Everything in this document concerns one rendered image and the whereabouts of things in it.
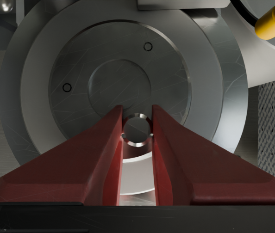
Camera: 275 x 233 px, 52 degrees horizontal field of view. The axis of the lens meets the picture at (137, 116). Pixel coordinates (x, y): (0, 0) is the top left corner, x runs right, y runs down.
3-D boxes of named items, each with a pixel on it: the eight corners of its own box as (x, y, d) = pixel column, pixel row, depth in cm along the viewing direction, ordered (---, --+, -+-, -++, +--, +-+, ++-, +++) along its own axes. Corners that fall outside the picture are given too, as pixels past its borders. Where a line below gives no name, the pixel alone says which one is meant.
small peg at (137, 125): (159, 121, 12) (146, 152, 12) (155, 120, 14) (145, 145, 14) (128, 107, 12) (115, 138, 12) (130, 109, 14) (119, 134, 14)
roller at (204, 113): (221, -14, 16) (227, 193, 16) (172, 68, 41) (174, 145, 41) (16, -7, 16) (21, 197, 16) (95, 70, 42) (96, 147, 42)
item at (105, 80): (151, -8, 14) (217, 122, 14) (150, 8, 16) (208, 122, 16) (21, 58, 15) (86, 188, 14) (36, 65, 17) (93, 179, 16)
